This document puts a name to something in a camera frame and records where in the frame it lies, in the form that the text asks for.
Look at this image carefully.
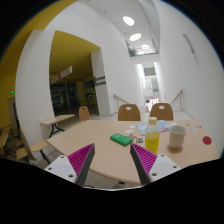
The green flat box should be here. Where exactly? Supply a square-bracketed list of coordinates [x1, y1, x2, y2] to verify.
[110, 133, 133, 146]

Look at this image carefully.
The wooden chair far left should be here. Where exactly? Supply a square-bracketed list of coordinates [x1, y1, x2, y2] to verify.
[79, 106, 90, 121]

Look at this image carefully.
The white paper scrap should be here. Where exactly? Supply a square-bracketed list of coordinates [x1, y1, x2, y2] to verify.
[125, 129, 134, 134]

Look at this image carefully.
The light blue paper sheet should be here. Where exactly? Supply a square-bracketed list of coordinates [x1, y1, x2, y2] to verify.
[136, 119, 172, 137]

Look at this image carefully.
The white paper cup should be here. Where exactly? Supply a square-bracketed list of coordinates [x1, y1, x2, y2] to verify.
[169, 125, 187, 149]

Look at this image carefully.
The small side table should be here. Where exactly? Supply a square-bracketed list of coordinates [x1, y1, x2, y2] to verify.
[40, 114, 74, 138]

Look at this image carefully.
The wooden chair right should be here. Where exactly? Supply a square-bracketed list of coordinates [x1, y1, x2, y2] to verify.
[150, 103, 173, 121]

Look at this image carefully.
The yellow drink bottle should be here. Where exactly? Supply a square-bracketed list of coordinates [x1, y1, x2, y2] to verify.
[145, 117, 160, 153]

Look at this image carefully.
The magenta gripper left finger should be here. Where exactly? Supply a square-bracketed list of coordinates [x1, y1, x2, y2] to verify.
[44, 143, 96, 186]

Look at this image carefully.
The wooden chair at wall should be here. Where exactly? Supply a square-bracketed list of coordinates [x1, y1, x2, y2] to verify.
[14, 126, 52, 165]

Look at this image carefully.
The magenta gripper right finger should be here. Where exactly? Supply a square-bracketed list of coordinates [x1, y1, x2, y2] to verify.
[129, 142, 183, 186]

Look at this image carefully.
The red round disc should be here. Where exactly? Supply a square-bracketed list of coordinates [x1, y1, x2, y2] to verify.
[203, 136, 212, 145]

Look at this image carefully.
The small dark card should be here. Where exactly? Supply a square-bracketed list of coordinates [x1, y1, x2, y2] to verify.
[136, 138, 144, 143]

